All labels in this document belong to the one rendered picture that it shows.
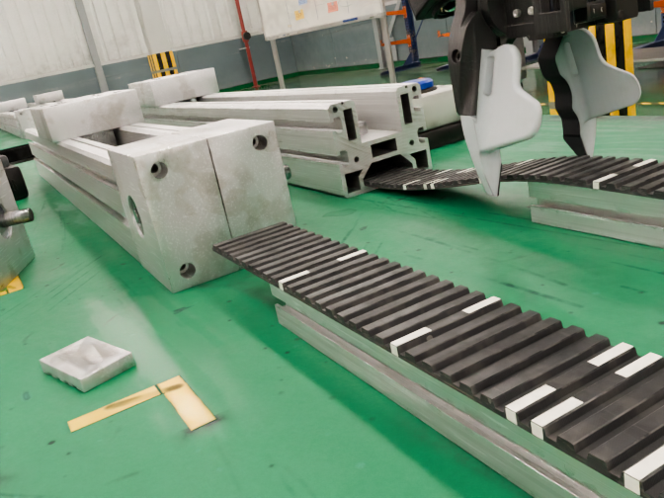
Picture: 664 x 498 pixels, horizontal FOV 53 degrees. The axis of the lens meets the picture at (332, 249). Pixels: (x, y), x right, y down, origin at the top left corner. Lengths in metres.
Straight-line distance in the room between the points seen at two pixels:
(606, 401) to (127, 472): 0.18
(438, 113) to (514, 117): 0.35
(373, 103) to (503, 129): 0.26
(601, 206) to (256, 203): 0.22
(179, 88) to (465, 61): 0.76
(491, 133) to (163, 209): 0.22
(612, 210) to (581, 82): 0.10
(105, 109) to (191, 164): 0.41
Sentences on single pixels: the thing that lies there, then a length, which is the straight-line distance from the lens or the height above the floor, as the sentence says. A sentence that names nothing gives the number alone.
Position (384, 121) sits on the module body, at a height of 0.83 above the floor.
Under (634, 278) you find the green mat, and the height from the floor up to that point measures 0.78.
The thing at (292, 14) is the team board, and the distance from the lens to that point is 6.79.
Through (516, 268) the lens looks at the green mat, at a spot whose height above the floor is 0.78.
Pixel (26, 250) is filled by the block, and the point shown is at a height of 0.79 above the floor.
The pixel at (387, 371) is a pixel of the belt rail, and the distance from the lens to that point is 0.28.
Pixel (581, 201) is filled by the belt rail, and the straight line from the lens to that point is 0.43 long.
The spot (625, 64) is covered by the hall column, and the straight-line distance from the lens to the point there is 3.95.
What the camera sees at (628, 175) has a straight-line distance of 0.42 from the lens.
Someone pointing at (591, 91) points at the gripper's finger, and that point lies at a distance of 0.48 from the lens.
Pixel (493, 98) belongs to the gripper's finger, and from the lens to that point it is 0.43.
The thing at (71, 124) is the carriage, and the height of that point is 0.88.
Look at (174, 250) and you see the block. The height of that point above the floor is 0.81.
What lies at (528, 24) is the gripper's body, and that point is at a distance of 0.42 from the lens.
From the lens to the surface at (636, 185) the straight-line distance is 0.40.
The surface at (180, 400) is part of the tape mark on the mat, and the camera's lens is 0.32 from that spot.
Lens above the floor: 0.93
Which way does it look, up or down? 18 degrees down
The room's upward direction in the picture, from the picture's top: 12 degrees counter-clockwise
